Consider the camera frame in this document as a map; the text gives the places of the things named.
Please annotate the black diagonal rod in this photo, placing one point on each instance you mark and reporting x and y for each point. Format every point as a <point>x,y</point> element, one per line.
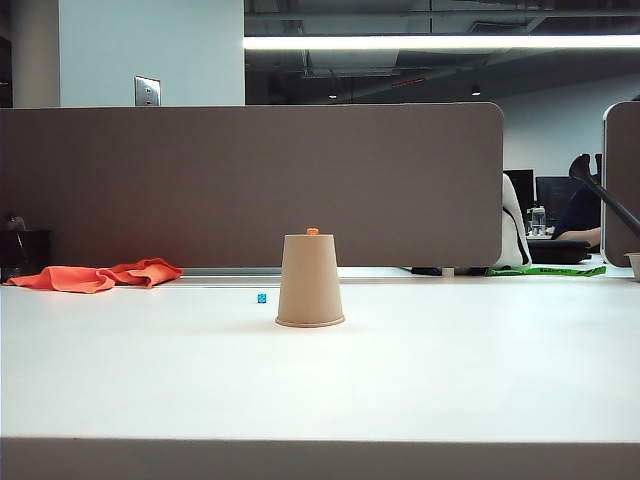
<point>617,206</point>

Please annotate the long ceiling light strip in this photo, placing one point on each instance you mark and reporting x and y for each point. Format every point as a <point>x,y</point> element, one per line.
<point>440,41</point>

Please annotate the metal wall switch plate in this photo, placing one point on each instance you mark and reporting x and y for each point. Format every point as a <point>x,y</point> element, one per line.
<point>147,91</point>

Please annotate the black box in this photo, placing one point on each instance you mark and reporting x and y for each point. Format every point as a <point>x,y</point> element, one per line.
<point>27,252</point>

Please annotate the beige paper bowl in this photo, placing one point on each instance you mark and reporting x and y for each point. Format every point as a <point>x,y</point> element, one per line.
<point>634,265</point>

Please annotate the black ceiling spotlight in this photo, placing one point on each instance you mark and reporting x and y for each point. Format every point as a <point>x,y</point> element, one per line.
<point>475,91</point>

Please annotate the clear water bottle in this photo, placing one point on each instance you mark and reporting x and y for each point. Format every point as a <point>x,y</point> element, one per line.
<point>538,222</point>

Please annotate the blue die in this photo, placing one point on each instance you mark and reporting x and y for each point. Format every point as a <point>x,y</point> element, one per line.
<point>261,298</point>

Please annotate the black computer monitor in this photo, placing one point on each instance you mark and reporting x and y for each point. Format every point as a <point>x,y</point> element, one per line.
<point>520,192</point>

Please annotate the seated person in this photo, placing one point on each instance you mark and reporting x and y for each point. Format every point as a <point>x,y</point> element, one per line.
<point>580,220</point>

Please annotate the small grey crumpled object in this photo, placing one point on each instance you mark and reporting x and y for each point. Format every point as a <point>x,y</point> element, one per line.
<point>15,222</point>

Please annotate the brown paper cup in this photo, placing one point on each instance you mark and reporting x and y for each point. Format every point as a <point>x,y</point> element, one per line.
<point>309,280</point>

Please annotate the black bag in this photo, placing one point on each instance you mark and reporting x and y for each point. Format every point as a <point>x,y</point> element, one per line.
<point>557,250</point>

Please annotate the wide computer monitor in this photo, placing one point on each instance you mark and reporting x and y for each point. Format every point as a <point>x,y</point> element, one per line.
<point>552,197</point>

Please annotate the orange cloth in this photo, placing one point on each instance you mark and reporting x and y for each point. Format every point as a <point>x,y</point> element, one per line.
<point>75,279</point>

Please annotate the wide brown desk partition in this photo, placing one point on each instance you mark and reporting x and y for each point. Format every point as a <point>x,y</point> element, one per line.
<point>250,185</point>

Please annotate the black flat device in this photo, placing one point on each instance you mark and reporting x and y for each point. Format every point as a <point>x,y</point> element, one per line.
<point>425,270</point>

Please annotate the narrow brown desk partition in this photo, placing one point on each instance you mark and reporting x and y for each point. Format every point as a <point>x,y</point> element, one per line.
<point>622,185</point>

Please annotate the green tape strip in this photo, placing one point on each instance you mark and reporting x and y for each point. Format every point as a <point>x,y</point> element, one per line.
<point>550,270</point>

